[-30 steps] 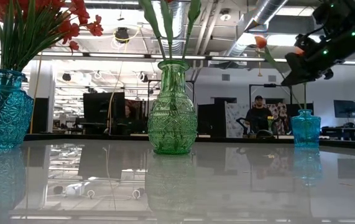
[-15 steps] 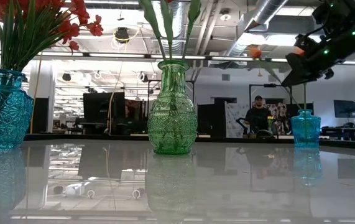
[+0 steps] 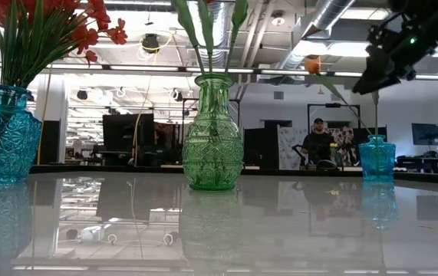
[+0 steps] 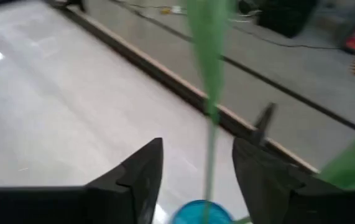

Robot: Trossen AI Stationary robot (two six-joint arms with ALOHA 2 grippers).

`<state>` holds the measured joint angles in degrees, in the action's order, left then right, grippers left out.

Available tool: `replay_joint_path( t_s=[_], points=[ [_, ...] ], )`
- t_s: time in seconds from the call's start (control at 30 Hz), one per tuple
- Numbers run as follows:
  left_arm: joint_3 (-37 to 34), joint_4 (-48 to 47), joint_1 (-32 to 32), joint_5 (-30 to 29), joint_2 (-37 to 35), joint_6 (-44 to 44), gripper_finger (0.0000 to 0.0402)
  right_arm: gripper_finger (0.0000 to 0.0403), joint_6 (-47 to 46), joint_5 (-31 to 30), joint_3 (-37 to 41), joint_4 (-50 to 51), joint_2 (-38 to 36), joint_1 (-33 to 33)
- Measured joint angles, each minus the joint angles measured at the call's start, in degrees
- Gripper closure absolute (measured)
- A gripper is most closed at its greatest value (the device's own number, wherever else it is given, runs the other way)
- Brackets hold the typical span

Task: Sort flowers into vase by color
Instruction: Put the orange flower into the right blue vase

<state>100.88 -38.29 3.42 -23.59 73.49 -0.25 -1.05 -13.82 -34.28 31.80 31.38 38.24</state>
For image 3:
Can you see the black metal table frame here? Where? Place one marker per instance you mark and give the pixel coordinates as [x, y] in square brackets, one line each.
[126, 168]

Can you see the wall-mounted dark monitor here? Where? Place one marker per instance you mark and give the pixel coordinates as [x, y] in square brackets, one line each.
[425, 134]

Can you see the silver ventilation duct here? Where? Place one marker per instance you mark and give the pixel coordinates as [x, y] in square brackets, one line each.
[330, 15]

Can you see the green glass vase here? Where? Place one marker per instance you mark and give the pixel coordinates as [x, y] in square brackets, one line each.
[213, 153]

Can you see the large blue glass vase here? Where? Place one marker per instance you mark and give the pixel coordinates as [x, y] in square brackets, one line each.
[7, 142]

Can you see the black partition panel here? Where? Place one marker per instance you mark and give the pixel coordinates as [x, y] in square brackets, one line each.
[261, 149]

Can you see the person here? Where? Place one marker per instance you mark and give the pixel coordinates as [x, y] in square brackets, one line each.
[318, 143]

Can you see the white patterned backdrop sheet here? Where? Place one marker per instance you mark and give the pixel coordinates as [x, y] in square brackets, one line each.
[287, 147]

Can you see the black desk with equipment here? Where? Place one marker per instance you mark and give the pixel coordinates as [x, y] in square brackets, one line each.
[422, 161]

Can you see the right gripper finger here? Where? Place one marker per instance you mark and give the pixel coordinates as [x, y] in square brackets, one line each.
[376, 78]

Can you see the overhead light bar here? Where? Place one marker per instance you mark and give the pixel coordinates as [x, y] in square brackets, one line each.
[145, 68]

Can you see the black hanging camera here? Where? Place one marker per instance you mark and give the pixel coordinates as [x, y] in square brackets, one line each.
[150, 43]

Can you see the small blue glass vase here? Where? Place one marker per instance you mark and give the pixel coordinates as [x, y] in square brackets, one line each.
[376, 161]

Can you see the green flower stems bunch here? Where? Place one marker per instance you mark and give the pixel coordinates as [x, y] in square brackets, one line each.
[220, 30]

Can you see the black monitor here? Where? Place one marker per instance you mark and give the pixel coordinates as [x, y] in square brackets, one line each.
[126, 132]

